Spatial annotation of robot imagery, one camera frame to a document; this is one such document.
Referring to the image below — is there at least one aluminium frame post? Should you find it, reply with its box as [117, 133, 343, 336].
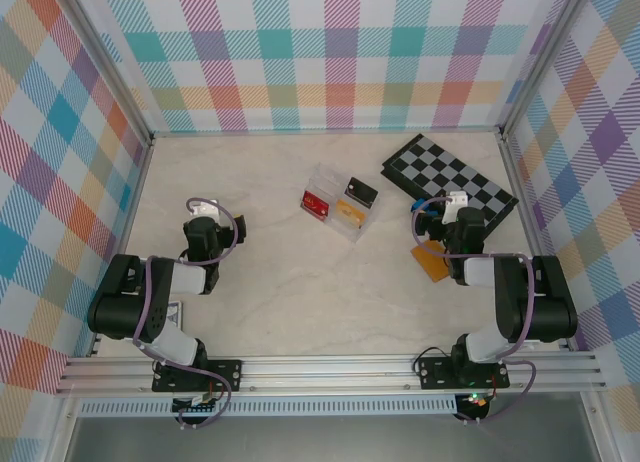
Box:
[58, 0, 155, 146]
[498, 0, 601, 133]

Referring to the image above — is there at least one slotted grey cable duct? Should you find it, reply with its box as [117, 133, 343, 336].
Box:
[79, 399, 459, 417]

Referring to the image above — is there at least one right small controller board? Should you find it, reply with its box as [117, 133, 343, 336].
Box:
[457, 391, 494, 413]

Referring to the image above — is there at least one black credit card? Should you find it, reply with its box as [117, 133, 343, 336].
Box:
[344, 176, 377, 206]

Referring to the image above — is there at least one black grey folding chessboard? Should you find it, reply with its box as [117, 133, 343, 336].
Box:
[379, 132, 519, 236]

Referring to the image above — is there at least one red credit card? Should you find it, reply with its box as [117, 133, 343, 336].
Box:
[302, 191, 331, 217]

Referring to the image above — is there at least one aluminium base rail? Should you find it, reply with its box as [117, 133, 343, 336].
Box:
[57, 354, 609, 396]

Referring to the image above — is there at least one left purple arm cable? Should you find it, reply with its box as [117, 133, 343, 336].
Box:
[132, 196, 241, 431]

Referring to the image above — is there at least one left small controller board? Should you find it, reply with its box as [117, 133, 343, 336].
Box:
[172, 392, 224, 416]

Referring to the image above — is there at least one aluminium back frame rail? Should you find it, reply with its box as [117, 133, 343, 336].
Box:
[149, 125, 504, 138]

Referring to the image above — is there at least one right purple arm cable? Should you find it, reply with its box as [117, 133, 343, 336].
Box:
[410, 194, 539, 426]

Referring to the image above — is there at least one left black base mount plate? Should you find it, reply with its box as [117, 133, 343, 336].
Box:
[152, 359, 245, 394]

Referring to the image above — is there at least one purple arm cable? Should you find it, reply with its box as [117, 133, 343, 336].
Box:
[132, 196, 241, 431]
[410, 194, 539, 426]

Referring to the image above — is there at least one orange leather card holder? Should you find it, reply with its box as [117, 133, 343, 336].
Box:
[410, 239, 451, 283]

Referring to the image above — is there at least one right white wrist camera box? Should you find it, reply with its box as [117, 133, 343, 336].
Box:
[443, 190, 471, 224]

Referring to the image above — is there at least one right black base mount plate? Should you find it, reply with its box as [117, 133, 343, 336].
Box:
[417, 356, 511, 391]

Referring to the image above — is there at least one gold credit card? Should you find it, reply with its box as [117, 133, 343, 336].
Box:
[335, 199, 365, 228]

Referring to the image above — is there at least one clear plastic card box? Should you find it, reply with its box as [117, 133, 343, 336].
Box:
[298, 162, 381, 244]

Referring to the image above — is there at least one aluminium side frame rail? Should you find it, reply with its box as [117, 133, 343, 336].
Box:
[499, 129, 576, 351]
[89, 134, 156, 358]

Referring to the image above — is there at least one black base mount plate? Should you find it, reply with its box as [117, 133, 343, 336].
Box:
[152, 359, 245, 394]
[417, 356, 511, 391]

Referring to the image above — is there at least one small controller board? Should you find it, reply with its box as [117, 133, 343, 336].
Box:
[172, 392, 224, 416]
[457, 391, 494, 413]

